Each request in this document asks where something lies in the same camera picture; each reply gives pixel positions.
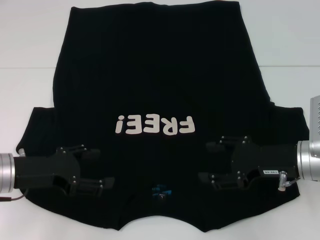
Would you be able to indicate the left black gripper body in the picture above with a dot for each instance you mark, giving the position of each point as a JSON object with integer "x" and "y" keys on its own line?
{"x": 45, "y": 170}

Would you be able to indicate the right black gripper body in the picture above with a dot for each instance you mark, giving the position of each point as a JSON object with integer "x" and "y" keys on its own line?
{"x": 265, "y": 157}

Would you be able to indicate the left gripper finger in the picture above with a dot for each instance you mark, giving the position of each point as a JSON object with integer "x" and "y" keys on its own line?
{"x": 92, "y": 153}
{"x": 100, "y": 183}

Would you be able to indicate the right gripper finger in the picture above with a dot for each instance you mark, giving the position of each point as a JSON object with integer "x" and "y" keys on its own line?
{"x": 212, "y": 178}
{"x": 215, "y": 146}

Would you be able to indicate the black shirt with FREE print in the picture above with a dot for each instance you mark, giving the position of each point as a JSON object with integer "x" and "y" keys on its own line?
{"x": 160, "y": 75}

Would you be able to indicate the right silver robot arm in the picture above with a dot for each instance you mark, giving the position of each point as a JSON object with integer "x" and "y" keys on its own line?
{"x": 310, "y": 160}

